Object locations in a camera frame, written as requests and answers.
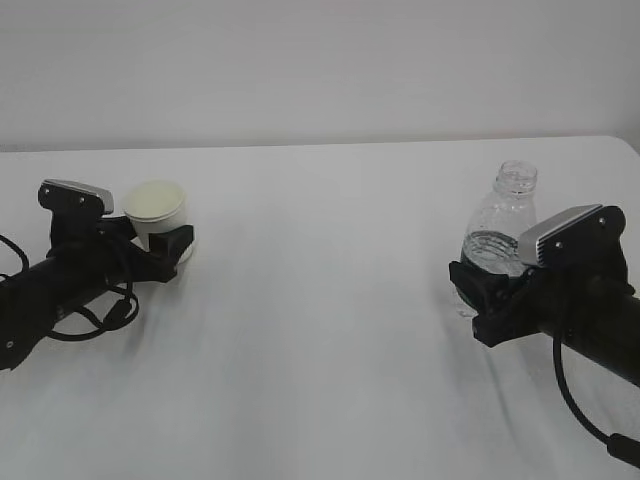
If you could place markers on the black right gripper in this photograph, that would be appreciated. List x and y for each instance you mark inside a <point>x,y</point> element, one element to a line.
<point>585,306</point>

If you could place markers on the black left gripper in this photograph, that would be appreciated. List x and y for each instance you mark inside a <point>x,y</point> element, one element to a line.
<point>100,253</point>

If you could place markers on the white paper cup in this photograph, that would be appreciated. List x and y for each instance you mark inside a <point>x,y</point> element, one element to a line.
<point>155,207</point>

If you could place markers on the clear water bottle green label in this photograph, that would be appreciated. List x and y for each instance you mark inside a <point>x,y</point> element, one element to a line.
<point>491,237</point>

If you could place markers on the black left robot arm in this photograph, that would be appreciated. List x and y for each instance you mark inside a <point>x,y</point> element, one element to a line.
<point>33,308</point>

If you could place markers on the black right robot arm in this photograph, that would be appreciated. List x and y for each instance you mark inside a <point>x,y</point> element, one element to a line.
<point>620,359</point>

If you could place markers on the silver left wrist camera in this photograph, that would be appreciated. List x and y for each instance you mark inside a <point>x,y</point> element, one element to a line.
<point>66,197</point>

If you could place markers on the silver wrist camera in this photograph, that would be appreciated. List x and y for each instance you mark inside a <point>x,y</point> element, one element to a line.
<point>584,237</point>
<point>66,197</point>

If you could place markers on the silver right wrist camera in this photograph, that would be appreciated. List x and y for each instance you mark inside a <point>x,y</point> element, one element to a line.
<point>584,237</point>

